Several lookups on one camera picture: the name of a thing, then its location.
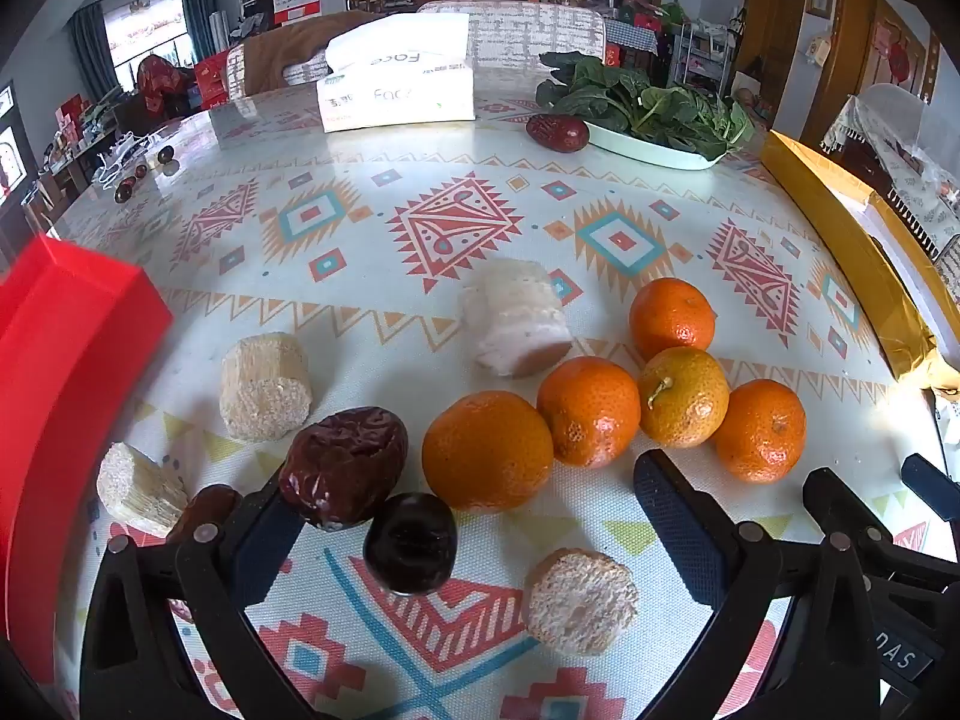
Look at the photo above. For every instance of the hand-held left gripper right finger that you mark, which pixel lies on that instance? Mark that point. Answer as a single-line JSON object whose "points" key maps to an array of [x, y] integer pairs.
{"points": [[675, 532]]}

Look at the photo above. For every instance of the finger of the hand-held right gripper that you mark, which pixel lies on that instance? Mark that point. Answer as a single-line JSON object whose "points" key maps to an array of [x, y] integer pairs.
{"points": [[934, 486]]}

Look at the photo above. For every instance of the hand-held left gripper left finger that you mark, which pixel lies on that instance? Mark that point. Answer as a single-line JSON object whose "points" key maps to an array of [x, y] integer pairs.
{"points": [[259, 555]]}

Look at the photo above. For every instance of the brown red date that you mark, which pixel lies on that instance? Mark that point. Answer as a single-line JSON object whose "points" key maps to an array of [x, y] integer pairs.
{"points": [[206, 502]]}

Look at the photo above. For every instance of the wrinkled red date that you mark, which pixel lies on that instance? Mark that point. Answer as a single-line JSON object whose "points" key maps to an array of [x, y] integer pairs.
{"points": [[345, 465]]}

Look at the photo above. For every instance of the yellowish mandarin with stem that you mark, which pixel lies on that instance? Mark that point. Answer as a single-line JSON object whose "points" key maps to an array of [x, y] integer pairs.
{"points": [[682, 397]]}

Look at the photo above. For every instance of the dark smooth date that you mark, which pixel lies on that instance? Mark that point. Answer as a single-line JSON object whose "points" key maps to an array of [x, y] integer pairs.
{"points": [[411, 544]]}

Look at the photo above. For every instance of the large orange mandarin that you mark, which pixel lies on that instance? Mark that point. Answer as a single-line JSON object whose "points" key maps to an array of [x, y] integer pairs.
{"points": [[487, 454]]}

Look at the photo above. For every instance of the red plastic tray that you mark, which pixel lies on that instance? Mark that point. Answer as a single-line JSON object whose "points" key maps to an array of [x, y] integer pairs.
{"points": [[60, 390]]}

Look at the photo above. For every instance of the gold cardboard box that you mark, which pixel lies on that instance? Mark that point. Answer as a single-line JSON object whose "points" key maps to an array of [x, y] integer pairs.
{"points": [[840, 240]]}

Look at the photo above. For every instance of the patterned tablecloth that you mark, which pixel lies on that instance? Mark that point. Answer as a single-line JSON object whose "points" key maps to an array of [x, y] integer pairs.
{"points": [[337, 292]]}

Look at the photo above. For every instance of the side table with lace cloth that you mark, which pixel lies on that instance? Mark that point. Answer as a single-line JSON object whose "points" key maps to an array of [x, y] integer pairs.
{"points": [[892, 135]]}

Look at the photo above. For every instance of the white oval plate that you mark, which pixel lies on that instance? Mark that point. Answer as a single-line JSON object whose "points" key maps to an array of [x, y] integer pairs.
{"points": [[675, 156]]}

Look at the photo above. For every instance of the large red date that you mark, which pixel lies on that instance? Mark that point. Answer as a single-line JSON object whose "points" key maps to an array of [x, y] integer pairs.
{"points": [[556, 133]]}

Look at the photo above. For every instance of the spinach leaves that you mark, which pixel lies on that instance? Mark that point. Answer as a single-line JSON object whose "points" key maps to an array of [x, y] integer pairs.
{"points": [[652, 105]]}

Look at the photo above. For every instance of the red gift box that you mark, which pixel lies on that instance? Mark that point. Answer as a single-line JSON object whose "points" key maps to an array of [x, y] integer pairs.
{"points": [[212, 79]]}

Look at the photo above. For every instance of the red patterned cloth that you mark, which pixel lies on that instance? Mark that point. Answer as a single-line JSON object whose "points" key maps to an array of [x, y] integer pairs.
{"points": [[161, 82]]}

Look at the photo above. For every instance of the wooden door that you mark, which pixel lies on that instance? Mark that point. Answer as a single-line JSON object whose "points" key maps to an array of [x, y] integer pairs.
{"points": [[772, 22]]}

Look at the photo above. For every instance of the white tissue pack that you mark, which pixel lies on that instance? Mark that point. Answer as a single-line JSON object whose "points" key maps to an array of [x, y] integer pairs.
{"points": [[394, 75]]}

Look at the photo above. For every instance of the chair with brown cover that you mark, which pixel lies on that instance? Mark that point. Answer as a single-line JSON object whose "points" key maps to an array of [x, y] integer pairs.
{"points": [[300, 49]]}

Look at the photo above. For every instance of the chair with patterned cover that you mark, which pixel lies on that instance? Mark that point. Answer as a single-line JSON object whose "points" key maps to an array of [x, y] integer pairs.
{"points": [[525, 34]]}

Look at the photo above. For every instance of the grey curtain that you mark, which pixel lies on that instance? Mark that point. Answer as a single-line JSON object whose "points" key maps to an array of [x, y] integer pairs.
{"points": [[94, 45], [199, 11]]}

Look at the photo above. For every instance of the bright window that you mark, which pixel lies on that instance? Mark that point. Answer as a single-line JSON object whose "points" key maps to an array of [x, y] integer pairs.
{"points": [[142, 26]]}

